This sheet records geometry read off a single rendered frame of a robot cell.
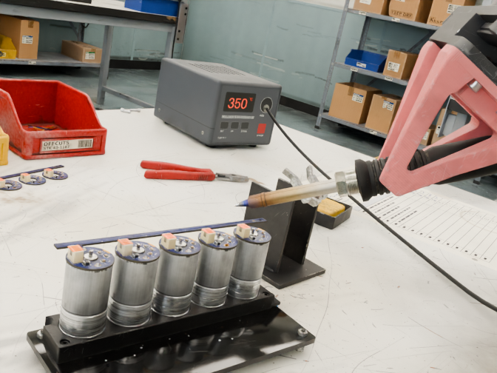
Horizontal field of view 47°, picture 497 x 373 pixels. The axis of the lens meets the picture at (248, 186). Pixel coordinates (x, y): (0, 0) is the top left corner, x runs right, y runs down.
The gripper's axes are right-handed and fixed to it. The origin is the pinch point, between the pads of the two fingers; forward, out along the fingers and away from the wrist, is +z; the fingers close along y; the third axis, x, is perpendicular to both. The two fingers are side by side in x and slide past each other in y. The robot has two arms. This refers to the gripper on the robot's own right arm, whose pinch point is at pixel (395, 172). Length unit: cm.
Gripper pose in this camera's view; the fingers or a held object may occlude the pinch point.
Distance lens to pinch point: 33.3
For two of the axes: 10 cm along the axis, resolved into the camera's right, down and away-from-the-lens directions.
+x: 7.5, 6.5, 1.2
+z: -6.6, 7.0, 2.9
